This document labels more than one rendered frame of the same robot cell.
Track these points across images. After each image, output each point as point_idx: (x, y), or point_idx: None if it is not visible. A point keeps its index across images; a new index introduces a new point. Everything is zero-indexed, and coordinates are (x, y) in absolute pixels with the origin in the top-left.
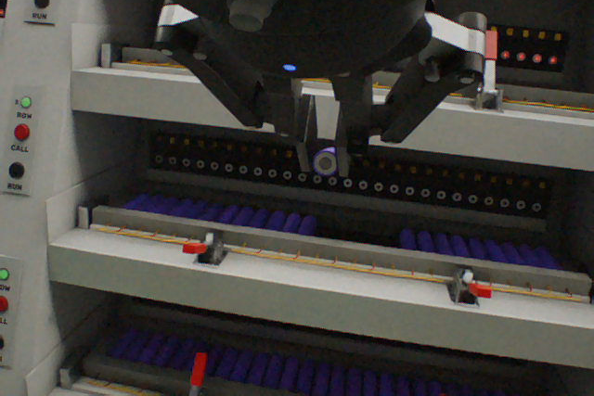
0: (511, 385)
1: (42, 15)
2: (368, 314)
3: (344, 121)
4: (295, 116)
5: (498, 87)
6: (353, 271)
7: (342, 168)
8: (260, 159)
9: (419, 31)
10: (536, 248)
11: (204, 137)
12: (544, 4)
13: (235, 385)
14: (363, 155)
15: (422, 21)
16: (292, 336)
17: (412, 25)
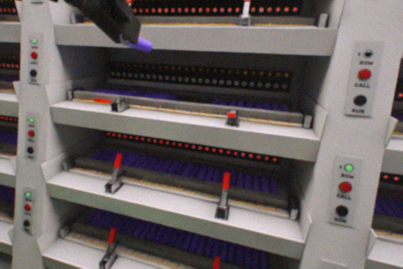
0: (271, 173)
1: None
2: (186, 131)
3: None
4: None
5: (255, 19)
6: (184, 114)
7: (124, 34)
8: (154, 70)
9: None
10: (281, 105)
11: (130, 62)
12: None
13: (138, 169)
14: (108, 11)
15: None
16: (171, 150)
17: None
